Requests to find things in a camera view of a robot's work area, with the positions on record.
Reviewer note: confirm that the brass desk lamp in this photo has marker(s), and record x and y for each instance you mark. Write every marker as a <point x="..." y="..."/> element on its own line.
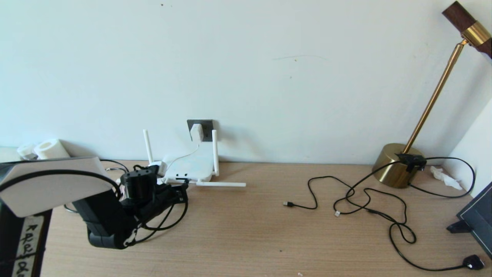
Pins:
<point x="392" y="169"/>

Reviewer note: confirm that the white wifi router with antennas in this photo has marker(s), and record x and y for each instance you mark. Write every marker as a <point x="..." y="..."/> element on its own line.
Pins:
<point x="196" y="165"/>

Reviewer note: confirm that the grey wall power socket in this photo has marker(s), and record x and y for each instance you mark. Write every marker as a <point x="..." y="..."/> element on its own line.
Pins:
<point x="208" y="129"/>

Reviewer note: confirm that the black power plug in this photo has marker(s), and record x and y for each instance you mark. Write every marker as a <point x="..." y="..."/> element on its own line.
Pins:
<point x="472" y="262"/>

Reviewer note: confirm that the small clear plastic container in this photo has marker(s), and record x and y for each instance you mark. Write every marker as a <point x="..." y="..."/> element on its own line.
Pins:
<point x="26" y="151"/>

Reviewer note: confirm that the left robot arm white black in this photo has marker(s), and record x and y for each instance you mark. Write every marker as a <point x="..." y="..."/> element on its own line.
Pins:
<point x="54" y="188"/>

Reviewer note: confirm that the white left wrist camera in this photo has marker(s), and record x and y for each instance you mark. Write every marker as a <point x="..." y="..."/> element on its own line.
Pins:
<point x="158" y="168"/>

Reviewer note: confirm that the white toilet paper roll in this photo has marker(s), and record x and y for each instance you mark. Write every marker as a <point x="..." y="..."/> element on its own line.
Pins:
<point x="50" y="149"/>

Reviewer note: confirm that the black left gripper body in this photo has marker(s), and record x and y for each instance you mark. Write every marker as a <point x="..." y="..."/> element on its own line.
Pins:
<point x="167" y="199"/>

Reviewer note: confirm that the white power adapter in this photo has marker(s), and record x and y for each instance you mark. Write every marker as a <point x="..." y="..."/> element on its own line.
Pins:
<point x="196" y="132"/>

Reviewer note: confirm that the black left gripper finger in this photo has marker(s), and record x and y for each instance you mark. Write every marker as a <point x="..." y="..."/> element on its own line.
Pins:
<point x="186" y="188"/>
<point x="181" y="184"/>

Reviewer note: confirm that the crumpled white tissue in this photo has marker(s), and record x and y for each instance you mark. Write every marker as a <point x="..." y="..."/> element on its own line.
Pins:
<point x="445" y="177"/>

